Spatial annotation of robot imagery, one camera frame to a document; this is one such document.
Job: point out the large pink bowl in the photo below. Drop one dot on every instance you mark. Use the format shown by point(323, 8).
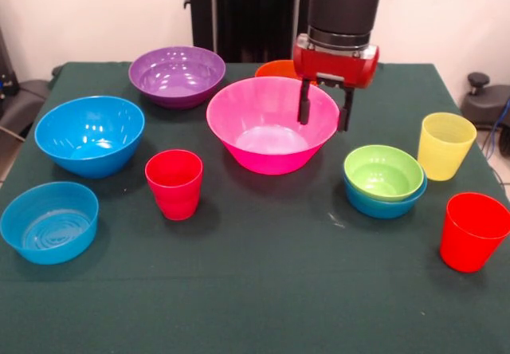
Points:
point(259, 158)

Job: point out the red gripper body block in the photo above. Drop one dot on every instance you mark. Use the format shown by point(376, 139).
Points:
point(334, 67)

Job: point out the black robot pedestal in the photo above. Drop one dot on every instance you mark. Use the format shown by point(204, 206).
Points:
point(255, 11)

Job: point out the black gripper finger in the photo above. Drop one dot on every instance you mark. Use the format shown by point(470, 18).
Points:
point(346, 115)
point(304, 108)

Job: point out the yellow cup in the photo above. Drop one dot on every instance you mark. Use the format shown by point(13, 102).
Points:
point(444, 154)

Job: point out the purple bowl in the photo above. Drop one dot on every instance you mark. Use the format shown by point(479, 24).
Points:
point(177, 87)

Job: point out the red cup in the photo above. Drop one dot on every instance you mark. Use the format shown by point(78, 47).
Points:
point(470, 242)

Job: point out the large blue bowl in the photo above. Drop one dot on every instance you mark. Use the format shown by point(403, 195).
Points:
point(89, 146)

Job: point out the dark green tablecloth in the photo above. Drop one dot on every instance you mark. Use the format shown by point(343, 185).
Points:
point(255, 290)

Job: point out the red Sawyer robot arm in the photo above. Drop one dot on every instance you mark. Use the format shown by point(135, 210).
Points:
point(342, 7)

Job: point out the small blue bowl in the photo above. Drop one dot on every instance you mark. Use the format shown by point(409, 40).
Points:
point(49, 230)
point(382, 210)

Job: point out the orange bowl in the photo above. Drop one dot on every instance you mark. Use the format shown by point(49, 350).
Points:
point(275, 69)

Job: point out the green bowl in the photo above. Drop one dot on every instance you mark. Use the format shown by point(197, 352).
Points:
point(382, 174)

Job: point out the dark grey stand base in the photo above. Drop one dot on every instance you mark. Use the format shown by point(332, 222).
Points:
point(490, 103)
point(24, 103)

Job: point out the crimson cup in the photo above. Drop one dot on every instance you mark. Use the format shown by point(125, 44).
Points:
point(174, 194)

